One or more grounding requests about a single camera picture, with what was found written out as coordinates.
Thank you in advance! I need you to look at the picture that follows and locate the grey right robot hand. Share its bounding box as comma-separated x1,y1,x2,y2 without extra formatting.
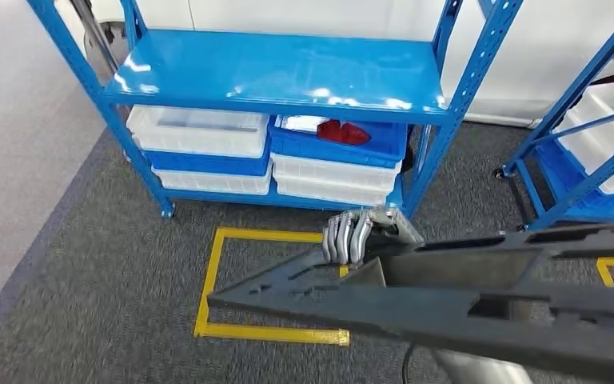
321,207,425,266

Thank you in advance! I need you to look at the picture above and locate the long black plastic part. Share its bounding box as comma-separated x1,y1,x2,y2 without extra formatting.
206,222,614,382

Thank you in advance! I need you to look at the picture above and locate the red plastic part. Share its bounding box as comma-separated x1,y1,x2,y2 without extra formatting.
317,119,372,146

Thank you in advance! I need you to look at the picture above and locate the white plastic part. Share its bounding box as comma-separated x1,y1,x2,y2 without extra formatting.
280,115,330,134

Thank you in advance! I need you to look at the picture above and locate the blue metal shelf rack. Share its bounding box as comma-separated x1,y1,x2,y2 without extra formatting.
492,0,614,231
26,0,523,219

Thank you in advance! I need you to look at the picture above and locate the white plastic bin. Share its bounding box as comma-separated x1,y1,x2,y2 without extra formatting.
270,154,404,194
152,166,273,196
126,106,270,159
275,177,398,208

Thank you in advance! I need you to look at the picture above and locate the blue plastic bin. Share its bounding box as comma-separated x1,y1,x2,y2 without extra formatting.
145,150,272,177
269,115,409,170

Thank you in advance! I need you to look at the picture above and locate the dark metal pole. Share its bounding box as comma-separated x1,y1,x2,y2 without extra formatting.
70,0,122,81

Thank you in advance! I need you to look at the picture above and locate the black camera cable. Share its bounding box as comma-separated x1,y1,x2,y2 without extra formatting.
401,344,417,384

